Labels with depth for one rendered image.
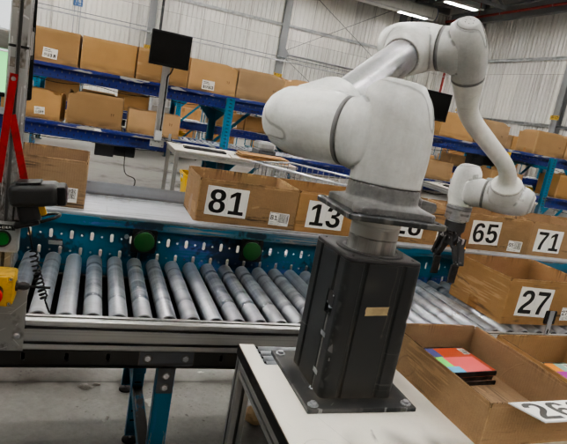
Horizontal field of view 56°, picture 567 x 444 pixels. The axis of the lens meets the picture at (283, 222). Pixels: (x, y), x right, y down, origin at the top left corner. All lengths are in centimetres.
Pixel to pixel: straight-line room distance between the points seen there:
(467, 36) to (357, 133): 64
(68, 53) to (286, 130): 535
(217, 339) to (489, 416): 71
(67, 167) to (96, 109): 427
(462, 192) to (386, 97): 96
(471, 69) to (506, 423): 97
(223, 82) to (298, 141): 540
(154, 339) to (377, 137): 78
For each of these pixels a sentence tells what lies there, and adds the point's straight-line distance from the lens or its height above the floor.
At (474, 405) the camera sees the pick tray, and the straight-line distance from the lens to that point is 123.
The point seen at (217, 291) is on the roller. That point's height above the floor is 74.
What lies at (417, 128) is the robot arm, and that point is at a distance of 110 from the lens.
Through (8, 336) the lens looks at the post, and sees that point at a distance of 146.
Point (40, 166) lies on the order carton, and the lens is 194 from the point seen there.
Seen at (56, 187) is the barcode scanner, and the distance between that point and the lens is 128.
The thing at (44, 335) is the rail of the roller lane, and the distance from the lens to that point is 145.
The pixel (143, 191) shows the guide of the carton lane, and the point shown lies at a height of 91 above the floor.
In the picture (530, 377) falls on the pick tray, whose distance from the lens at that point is 150.
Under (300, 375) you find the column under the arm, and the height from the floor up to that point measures 76.
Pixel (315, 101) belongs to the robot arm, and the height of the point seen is 137.
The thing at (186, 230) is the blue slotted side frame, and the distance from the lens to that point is 194.
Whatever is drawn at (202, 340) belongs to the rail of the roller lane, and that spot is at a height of 70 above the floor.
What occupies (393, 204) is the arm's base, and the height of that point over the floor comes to 119.
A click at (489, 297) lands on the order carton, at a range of 209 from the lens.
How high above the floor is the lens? 134
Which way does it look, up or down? 12 degrees down
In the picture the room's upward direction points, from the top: 11 degrees clockwise
